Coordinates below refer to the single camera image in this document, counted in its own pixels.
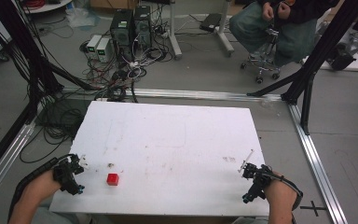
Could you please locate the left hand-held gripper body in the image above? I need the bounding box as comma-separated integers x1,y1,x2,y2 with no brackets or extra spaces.
52,154,79,196

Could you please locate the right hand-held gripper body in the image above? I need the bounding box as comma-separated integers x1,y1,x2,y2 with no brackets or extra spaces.
249,163,276,201

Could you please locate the person's right hand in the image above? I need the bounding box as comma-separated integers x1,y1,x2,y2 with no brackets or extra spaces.
262,176,298,209

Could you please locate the person's left hand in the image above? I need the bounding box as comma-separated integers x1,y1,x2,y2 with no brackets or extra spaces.
27,169,63,203

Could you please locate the thin white stick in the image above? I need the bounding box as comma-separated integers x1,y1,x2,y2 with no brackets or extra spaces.
237,148,255,174

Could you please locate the red cube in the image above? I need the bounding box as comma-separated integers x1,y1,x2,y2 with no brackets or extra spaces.
106,173,120,187

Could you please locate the wheeled office chair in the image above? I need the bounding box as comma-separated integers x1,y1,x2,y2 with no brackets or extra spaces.
240,27,283,85

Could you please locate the white power supply box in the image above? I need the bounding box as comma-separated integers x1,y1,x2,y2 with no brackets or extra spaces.
86,34,103,59
96,37,113,63

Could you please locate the large black computer tower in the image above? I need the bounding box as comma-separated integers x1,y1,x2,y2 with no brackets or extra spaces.
109,8,135,63

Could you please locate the white desk leg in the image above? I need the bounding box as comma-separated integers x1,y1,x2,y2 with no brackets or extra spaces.
214,0,236,58
167,0,184,61

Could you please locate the black machine on white board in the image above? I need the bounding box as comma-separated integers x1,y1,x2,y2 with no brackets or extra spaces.
302,33,358,73

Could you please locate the clear plastic bag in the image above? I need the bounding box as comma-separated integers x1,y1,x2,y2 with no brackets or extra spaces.
65,7,102,30

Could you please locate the flat black box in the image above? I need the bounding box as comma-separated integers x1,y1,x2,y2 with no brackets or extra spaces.
199,12,223,33

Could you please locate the slim black computer tower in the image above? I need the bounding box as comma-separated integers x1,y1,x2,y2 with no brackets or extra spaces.
132,5,153,51

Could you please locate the round white table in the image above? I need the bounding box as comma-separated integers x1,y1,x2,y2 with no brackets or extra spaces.
21,0,75,15

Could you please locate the tangle of black cables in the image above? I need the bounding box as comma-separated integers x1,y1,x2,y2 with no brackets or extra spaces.
19,97,87,164

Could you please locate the aluminium floor rail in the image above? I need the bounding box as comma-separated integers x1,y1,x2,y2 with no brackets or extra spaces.
286,103,350,224
60,86,284,103
0,120,37,210

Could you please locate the black slanted frame strut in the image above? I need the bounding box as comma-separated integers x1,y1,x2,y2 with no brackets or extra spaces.
0,101,35,185

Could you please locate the black upright frame strut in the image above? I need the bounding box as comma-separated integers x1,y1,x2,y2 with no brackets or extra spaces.
300,72,317,136

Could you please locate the tangle of computer cables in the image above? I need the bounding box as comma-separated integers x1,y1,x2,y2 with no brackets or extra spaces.
79,29,172,104

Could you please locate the black frame post with cables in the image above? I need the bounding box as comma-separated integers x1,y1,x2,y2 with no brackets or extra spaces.
0,0,101,96

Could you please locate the black slanted frame post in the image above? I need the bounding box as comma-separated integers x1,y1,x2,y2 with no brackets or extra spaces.
246,0,358,105

